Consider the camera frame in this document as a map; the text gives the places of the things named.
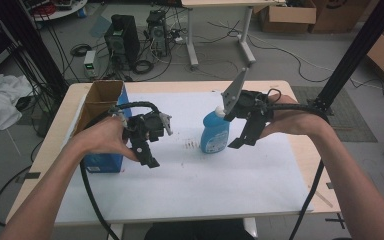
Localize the round white table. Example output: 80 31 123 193
29 0 89 23

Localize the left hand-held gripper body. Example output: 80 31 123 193
122 110 174 143

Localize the white cloth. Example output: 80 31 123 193
0 73 35 134

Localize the black stand on platform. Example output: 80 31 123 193
291 85 378 144

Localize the black stand with cables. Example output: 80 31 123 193
0 0 69 99

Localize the open cardboard box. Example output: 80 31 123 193
259 0 318 34

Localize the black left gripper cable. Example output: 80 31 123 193
79 101 162 240

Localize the small white power supply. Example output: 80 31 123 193
83 49 98 80

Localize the long black floor cable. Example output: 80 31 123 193
206 19 335 84

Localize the white-legged desk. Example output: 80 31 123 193
180 0 287 68

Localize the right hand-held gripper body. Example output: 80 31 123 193
220 67 276 123

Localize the person's right hand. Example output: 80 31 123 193
260 93 320 140

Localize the black metal stand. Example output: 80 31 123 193
307 0 384 115

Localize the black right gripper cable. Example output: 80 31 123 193
265 87 331 240

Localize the open computer tower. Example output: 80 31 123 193
145 9 170 58

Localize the large cardboard box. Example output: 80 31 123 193
309 0 372 34

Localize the coiled black cable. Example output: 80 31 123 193
69 43 93 58
132 59 155 75

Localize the person's left hand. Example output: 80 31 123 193
74 116 140 164

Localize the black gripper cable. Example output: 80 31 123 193
265 87 331 240
79 101 162 240

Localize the black floor cable loop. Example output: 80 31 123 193
0 139 45 228

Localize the black computer tower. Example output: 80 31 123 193
104 14 142 72

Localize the cardboard box with blue side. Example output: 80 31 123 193
74 79 133 174

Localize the blue bottle with white cap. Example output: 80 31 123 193
199 105 232 155

